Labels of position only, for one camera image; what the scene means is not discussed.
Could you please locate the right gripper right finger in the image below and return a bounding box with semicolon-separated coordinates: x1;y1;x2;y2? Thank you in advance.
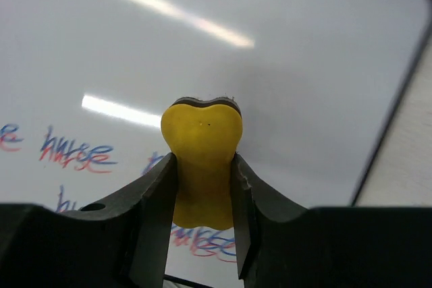
231;154;431;287

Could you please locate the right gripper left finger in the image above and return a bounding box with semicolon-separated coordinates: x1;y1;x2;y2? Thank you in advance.
1;154;178;287

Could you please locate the yellow bone-shaped eraser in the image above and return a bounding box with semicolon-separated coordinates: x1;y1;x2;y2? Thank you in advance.
161;97;243;231

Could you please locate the white whiteboard black frame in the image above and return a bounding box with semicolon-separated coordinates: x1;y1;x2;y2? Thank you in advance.
1;0;431;287

